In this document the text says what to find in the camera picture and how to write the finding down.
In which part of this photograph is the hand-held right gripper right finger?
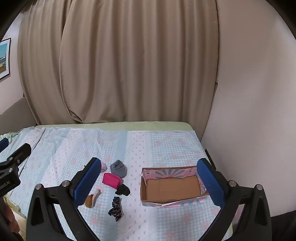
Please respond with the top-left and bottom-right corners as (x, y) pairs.
(196, 158), (272, 241)

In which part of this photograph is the grey sock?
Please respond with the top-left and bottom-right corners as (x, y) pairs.
(110, 159), (128, 178)

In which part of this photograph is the framed wall picture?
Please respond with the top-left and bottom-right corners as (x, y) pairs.
(0, 38), (11, 80)

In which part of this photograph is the brown fuzzy sock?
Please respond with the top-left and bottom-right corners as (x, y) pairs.
(84, 189), (102, 208)

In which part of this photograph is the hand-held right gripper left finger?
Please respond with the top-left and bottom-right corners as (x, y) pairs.
(26, 157), (102, 241)

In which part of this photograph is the green floral cloth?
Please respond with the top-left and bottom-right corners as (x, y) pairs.
(0, 132), (21, 142)

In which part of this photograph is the person's left hand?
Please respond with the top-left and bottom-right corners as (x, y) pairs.
(5, 204), (21, 234)

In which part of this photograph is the black sock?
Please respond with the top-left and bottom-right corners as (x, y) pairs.
(115, 184), (130, 197)

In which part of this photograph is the beige curtain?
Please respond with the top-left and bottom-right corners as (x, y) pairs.
(18, 0), (220, 125)

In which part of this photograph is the beige padded headboard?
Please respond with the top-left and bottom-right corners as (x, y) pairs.
(0, 97), (38, 135)

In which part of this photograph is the magenta zipper pouch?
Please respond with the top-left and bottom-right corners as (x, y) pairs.
(102, 173), (122, 189)

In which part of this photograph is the pink printed cardboard box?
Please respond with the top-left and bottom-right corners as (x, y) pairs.
(140, 166), (210, 207)

